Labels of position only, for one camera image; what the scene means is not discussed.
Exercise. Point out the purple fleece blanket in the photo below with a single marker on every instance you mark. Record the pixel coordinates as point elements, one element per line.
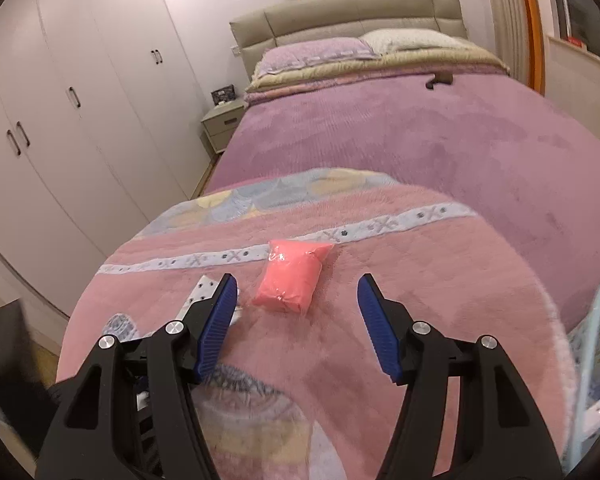
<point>405,135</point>

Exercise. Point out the purple pillow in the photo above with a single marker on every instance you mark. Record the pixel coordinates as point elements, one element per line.
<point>315,52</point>

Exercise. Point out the beige nightstand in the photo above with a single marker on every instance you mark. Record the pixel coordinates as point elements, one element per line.
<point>222,125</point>

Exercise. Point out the small red item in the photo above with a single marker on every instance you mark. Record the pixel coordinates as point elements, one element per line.
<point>577,42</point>

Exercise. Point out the pink printed blanket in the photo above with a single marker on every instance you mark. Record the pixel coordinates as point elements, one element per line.
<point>430,270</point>

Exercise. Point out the white patterned pillow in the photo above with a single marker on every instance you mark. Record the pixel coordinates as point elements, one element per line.
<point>415,40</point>

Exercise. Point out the small dark object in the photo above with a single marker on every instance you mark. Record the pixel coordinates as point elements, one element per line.
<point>440,80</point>

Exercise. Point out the dark picture frame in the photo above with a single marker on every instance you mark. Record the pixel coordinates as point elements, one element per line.
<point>223,95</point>

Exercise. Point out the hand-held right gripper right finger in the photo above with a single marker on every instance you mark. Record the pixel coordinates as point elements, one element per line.
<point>375,325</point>

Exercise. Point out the beige curtain with orange trim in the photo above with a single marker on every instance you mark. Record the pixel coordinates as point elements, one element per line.
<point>515,20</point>

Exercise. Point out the pink plastic packet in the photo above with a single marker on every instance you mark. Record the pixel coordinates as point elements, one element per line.
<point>290,275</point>

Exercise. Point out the beige padded headboard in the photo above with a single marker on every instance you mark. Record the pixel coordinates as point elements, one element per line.
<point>330,20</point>

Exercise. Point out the beige folded quilt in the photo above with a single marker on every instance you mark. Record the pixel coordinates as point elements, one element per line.
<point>380,67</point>

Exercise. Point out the white wardrobe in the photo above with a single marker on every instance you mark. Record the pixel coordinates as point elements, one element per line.
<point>80,110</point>

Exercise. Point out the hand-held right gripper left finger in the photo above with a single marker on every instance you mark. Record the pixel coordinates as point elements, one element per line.
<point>215,330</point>

